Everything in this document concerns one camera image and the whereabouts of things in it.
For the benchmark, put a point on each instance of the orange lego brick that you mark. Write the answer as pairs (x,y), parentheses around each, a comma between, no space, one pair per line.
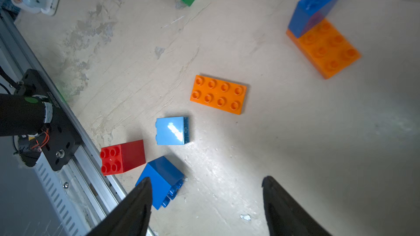
(218,94)
(326,48)

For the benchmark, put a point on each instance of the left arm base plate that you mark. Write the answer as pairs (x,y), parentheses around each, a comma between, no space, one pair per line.
(57,140)

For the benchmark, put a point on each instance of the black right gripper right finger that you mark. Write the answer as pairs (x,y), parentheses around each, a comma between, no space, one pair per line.
(284,215)

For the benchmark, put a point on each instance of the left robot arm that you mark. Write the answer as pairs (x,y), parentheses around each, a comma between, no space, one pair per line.
(21,115)

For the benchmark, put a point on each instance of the white cable duct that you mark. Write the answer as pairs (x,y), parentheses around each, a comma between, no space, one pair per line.
(70,220)

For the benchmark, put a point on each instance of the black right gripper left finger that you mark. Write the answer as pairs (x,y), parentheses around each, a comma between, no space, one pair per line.
(131,217)

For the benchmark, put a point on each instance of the light blue lego brick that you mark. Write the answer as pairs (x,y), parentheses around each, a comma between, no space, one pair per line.
(172,131)

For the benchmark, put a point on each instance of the red lego brick left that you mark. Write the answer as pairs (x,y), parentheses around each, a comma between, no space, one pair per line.
(117,159)

